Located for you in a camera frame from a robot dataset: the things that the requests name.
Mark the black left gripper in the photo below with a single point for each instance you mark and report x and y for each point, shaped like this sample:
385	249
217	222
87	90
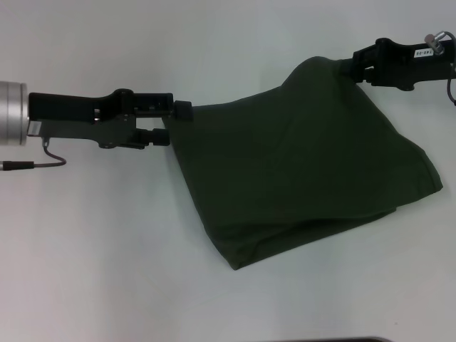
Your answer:
78	114

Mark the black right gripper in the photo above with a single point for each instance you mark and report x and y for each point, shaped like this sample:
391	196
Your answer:
409	66

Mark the dark green FREE t-shirt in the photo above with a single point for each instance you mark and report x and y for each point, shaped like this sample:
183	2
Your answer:
285	160

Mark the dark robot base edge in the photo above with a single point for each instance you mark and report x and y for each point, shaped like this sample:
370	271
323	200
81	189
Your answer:
363	340

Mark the silver right wrist connector stub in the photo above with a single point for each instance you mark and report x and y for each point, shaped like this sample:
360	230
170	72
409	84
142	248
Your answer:
436	41

